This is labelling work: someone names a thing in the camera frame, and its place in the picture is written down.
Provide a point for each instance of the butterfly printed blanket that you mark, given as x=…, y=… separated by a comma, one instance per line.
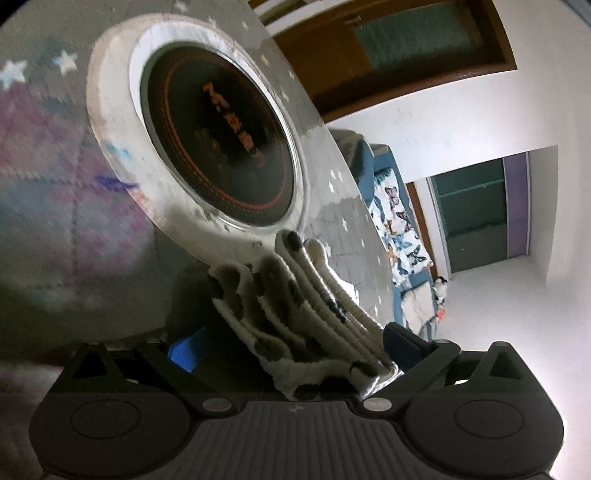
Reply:
x=401, y=230

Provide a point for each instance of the white polka dot garment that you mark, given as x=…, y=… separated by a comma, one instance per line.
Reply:
x=295, y=332

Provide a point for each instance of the round black induction cooktop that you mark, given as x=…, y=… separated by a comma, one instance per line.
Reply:
x=217, y=138

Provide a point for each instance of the small colourful toys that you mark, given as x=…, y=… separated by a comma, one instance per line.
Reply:
x=441, y=290

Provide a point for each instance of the wooden door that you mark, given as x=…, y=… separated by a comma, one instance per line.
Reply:
x=323, y=78

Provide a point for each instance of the purple window curtain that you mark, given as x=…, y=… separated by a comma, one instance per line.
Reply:
x=516, y=203

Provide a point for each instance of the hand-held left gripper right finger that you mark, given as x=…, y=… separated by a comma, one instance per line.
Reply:
x=401, y=342

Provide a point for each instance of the green window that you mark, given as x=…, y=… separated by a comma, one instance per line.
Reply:
x=471, y=217

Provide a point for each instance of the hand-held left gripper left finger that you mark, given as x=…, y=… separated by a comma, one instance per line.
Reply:
x=189, y=353

